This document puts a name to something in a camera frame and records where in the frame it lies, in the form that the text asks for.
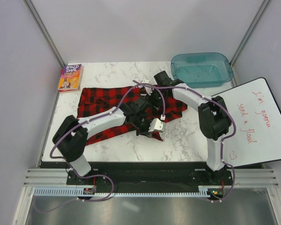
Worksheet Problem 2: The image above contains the red black plaid shirt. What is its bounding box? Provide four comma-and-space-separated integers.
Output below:
77, 86, 187, 145

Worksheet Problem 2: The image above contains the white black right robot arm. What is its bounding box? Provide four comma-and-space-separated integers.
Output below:
140, 71, 236, 185

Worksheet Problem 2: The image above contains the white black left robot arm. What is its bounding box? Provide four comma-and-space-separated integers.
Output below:
52, 97, 164, 184

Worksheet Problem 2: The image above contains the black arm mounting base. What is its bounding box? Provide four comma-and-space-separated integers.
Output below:
67, 162, 233, 188

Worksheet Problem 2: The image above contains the teal transparent plastic bin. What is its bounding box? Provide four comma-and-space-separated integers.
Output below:
170, 52, 234, 88

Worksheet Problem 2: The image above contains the Roald Dahl paperback book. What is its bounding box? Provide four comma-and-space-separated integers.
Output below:
58, 64, 83, 93

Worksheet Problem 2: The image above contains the whiteboard with red writing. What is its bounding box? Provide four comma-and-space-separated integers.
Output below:
219, 78, 281, 167

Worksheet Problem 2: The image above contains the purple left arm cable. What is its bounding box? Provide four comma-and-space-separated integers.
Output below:
49, 81, 167, 203

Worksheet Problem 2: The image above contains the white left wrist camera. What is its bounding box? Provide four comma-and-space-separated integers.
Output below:
148, 118, 166, 133

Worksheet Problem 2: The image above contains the white slotted cable duct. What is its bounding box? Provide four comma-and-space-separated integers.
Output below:
34, 186, 224, 197

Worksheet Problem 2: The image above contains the aluminium frame rail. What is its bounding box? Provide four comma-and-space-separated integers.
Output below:
24, 169, 279, 188

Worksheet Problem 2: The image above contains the right aluminium corner post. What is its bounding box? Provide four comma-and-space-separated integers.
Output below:
229, 0, 272, 68

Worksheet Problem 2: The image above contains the aluminium corner post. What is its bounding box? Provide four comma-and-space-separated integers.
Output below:
229, 0, 272, 68
23, 0, 66, 67

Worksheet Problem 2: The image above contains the left aluminium corner post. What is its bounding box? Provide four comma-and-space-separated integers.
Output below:
23, 0, 66, 67

